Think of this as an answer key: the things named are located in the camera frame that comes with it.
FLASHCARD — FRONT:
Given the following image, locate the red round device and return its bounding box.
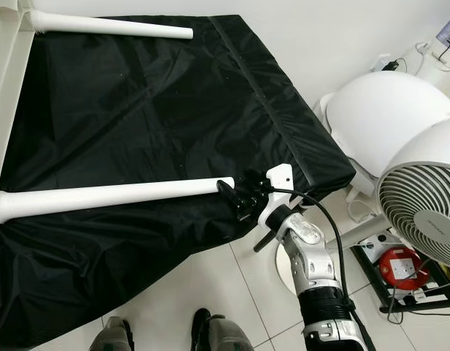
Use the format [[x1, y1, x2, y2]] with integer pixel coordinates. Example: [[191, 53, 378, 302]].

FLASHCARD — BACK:
[[378, 247, 430, 291]]

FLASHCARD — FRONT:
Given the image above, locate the white fan head housing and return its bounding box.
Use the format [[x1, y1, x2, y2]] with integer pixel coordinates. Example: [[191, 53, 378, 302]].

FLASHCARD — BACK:
[[375, 117, 450, 184]]

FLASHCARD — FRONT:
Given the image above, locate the black floor rail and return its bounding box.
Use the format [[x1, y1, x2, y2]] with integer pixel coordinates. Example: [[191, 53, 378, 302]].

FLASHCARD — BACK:
[[356, 249, 450, 314]]

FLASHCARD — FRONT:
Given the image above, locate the black metal table brace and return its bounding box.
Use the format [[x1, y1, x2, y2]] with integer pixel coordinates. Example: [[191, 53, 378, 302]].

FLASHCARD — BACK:
[[253, 225, 286, 254]]

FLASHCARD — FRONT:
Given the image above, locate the white plastic children table top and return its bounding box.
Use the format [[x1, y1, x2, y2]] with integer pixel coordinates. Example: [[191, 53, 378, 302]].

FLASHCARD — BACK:
[[0, 0, 36, 224]]

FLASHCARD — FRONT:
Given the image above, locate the grey round fan grille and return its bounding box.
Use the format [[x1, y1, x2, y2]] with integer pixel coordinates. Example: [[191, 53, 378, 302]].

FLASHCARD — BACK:
[[377, 162, 450, 249]]

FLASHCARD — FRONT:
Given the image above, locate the white rounded appliance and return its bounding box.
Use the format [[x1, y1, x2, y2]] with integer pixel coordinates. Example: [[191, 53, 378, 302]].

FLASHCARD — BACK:
[[316, 72, 450, 198]]

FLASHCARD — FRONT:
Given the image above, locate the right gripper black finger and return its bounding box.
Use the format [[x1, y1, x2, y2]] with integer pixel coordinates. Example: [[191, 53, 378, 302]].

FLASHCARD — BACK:
[[216, 180, 248, 213]]

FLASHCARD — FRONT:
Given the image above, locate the white round stand base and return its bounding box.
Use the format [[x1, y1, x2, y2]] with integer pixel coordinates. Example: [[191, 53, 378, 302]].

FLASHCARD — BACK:
[[275, 251, 310, 298]]

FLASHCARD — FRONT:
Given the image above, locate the dark left robot foot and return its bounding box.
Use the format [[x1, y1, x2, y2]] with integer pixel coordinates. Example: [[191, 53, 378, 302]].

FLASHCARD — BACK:
[[90, 316, 134, 351]]

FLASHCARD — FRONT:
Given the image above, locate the dark robot foot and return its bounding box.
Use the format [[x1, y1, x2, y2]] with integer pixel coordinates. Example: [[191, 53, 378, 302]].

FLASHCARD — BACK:
[[90, 316, 134, 351], [192, 309, 255, 351]]

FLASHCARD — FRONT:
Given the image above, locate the dark right robot foot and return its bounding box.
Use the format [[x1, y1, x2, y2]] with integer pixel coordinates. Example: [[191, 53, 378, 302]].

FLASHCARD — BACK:
[[192, 309, 255, 351]]

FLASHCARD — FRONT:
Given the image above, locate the white plastic table leg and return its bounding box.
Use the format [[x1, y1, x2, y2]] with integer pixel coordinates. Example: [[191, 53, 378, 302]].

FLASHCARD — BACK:
[[28, 10, 194, 41], [0, 177, 234, 225]]

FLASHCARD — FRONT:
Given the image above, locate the black cloth table cover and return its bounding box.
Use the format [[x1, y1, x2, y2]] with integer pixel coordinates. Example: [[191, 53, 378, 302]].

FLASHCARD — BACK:
[[0, 15, 357, 351]]

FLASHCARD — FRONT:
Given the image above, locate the white appliance power cord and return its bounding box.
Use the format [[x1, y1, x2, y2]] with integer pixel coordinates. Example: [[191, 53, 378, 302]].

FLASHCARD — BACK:
[[346, 186, 381, 222]]

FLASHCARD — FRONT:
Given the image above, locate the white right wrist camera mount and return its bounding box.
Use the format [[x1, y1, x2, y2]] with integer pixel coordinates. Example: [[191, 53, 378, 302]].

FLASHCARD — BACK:
[[258, 164, 295, 227]]

